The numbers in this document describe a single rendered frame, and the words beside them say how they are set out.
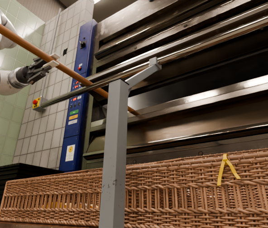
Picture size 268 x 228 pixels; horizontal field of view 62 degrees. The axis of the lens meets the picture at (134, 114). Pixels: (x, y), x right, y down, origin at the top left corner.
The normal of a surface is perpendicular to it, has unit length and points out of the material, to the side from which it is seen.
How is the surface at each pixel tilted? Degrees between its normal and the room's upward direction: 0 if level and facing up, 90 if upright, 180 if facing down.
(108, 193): 90
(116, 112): 90
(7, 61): 90
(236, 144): 90
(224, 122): 70
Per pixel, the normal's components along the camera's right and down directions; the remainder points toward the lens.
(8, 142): 0.83, -0.22
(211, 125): -0.52, -0.64
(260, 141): -0.56, -0.35
